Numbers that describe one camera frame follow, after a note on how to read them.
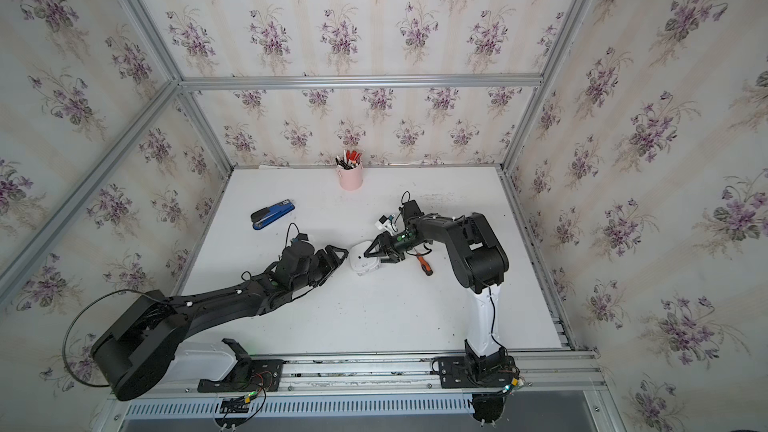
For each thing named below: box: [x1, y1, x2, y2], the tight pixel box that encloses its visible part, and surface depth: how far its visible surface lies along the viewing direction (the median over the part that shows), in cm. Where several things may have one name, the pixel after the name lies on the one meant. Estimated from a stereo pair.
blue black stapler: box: [250, 199, 295, 230], surface depth 106 cm
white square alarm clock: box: [349, 241, 381, 276], surface depth 90 cm
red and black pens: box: [335, 150, 363, 170], surface depth 110 cm
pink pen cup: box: [336, 163, 364, 191], surface depth 113 cm
